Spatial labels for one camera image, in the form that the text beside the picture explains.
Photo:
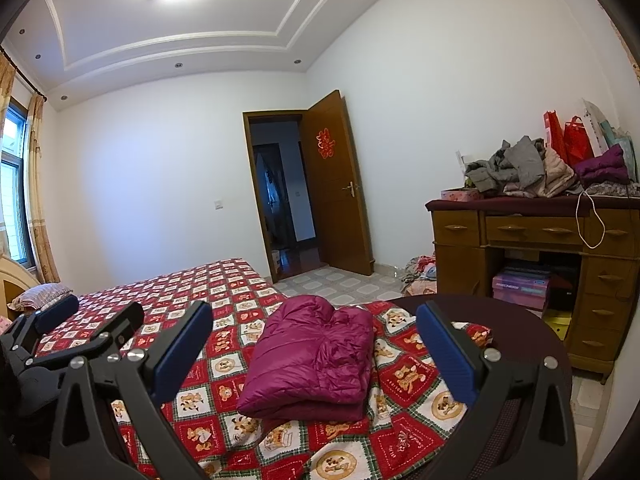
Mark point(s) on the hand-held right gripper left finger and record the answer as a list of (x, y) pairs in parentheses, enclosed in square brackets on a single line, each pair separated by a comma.
[(182, 355)]

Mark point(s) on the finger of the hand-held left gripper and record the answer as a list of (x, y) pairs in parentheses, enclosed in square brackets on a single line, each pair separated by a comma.
[(100, 337), (57, 312)]

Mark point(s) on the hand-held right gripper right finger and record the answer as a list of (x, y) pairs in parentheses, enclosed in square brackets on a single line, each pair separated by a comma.
[(447, 355)]

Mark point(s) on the magenta puffer jacket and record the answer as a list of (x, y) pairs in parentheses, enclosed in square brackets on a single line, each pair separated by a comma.
[(310, 355)]

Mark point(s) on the mixed clothes pile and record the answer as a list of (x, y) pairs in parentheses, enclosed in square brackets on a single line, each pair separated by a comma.
[(420, 277)]

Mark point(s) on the grey clothes pile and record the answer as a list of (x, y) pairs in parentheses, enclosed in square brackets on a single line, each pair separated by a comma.
[(510, 165)]

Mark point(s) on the striped pillow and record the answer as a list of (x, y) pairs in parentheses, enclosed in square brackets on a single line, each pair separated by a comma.
[(42, 296)]

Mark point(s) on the wooden headboard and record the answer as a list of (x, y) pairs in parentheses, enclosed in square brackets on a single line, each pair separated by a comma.
[(15, 275)]

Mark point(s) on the red checkered printed blanket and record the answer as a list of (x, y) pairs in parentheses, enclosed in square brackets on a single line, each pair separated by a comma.
[(225, 285)]

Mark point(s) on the dark round chair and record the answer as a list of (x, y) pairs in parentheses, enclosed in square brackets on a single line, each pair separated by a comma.
[(525, 325)]

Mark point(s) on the purple cardboard box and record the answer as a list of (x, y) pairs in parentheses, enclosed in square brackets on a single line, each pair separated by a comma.
[(520, 287)]

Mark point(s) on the brown wooden desk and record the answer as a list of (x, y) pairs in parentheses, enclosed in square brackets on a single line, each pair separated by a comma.
[(460, 255)]

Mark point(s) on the yellow box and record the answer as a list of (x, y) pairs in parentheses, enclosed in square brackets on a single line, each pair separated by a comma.
[(557, 325)]

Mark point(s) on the narrow beige floral curtain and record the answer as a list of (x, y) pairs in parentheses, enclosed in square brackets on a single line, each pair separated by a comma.
[(40, 185)]

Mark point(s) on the small cardboard box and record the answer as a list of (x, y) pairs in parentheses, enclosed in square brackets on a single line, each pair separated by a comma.
[(276, 262)]

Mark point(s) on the window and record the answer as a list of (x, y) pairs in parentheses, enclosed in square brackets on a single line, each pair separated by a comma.
[(15, 185)]

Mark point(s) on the black box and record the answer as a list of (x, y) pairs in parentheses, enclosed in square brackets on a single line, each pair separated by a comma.
[(565, 287)]

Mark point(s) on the pink floral box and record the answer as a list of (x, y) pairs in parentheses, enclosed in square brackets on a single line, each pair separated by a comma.
[(460, 194)]

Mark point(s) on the brown wooden door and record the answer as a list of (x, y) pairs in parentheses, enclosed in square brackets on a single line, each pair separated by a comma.
[(340, 220)]

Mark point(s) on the beige pink garment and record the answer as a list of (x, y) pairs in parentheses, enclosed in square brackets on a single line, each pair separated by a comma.
[(555, 177)]

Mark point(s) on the grey patterned cloth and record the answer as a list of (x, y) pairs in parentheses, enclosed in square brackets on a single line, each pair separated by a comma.
[(615, 190)]

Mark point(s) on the dark curtain rod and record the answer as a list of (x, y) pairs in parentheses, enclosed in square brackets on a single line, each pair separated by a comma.
[(25, 77)]

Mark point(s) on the purple folded garment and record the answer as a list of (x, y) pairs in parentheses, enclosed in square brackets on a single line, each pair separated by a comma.
[(602, 167)]

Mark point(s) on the red gift bag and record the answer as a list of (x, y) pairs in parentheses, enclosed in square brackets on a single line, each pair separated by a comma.
[(579, 140), (555, 135)]

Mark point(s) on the red paper door decoration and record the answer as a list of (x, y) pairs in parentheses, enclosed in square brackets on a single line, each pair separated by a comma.
[(325, 142)]

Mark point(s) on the white paper bag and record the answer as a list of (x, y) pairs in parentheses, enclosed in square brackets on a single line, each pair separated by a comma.
[(597, 125)]

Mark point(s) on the teal paper bag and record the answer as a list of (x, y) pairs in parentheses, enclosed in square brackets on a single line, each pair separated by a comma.
[(625, 145)]

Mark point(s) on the dark wooden door frame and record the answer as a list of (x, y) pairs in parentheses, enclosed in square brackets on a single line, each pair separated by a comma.
[(248, 185)]

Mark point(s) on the white wall socket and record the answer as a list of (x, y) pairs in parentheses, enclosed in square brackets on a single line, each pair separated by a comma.
[(461, 157)]

